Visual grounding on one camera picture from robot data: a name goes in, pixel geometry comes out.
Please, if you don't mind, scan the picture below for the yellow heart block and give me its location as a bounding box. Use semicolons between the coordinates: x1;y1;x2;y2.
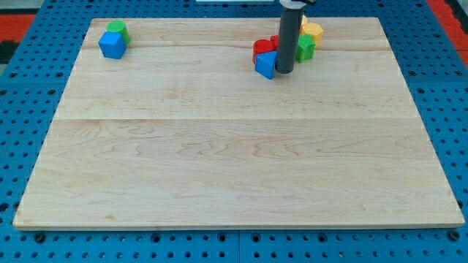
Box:
301;15;308;27

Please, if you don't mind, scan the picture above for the wooden board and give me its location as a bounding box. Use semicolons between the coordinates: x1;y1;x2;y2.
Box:
13;18;464;231

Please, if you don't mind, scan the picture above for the blue triangle block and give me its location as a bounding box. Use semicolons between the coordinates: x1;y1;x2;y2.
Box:
254;51;277;80

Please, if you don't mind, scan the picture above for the red cylinder block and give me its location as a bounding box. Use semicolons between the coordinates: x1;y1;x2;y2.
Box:
252;39;276;64

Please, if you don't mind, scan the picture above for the red block behind rod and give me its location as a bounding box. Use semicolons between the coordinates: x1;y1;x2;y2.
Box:
270;35;279;50

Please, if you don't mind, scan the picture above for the green star block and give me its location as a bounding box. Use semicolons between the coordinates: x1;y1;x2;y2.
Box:
295;34;316;63

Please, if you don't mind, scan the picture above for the yellow hexagon block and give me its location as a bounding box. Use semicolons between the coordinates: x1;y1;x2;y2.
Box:
301;23;324;47

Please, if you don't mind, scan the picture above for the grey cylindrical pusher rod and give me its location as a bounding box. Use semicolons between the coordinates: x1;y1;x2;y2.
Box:
275;0;306;74

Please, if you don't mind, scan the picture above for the blue cube block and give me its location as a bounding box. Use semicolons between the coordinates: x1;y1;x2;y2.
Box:
99;31;127;59

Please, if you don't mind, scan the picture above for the green cylinder block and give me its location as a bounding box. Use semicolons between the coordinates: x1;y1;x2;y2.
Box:
106;20;131;45

